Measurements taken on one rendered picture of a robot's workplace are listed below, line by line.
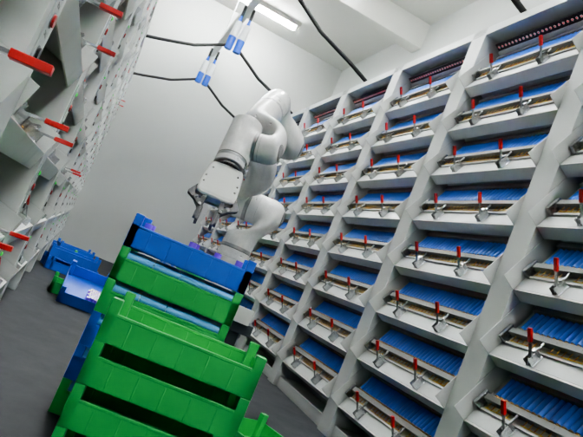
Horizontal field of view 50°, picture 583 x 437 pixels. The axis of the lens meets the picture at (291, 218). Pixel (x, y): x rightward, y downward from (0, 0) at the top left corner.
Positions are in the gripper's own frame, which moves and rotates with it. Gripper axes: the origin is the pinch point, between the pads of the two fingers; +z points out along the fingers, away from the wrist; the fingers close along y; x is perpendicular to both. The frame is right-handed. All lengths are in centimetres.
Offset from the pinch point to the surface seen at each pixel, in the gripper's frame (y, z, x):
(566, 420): -95, 17, 9
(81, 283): 48, -28, -165
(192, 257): -1.1, 11.9, 2.2
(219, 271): -8.1, 12.6, 1.9
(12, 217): 36.7, 21.2, 6.3
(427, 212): -74, -67, -52
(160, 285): 2.9, 19.8, -1.5
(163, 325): -1.6, 30.6, 5.9
